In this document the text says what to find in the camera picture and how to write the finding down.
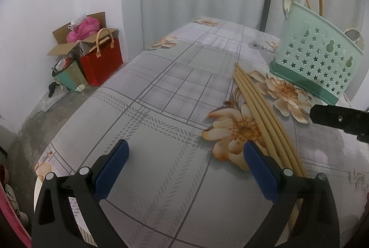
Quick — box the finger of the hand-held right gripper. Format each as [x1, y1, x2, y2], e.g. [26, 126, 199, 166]
[310, 104, 369, 145]

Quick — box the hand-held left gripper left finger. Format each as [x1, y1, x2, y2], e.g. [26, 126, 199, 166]
[31, 139, 130, 248]

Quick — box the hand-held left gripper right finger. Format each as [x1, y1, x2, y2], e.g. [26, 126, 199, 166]
[243, 141, 342, 248]

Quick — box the green plastic utensil holder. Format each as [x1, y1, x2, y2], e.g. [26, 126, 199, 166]
[269, 2, 365, 106]

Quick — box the metal spoon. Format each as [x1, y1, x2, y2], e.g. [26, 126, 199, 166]
[344, 29, 365, 49]

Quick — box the white plastic spoon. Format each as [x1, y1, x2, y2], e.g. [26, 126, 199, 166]
[283, 0, 293, 19]

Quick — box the floral plaid bedsheet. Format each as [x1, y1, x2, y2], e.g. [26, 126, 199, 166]
[34, 16, 369, 248]

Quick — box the black cloth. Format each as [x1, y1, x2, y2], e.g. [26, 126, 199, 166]
[48, 82, 62, 98]

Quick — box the green gift bag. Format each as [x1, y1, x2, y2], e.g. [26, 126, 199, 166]
[53, 62, 88, 92]

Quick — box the red gift bag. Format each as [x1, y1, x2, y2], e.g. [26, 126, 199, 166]
[79, 29, 124, 86]

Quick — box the cardboard box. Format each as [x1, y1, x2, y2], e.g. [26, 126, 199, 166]
[47, 11, 120, 64]

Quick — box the pink plastic bag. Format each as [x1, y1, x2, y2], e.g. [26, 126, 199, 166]
[67, 17, 100, 43]

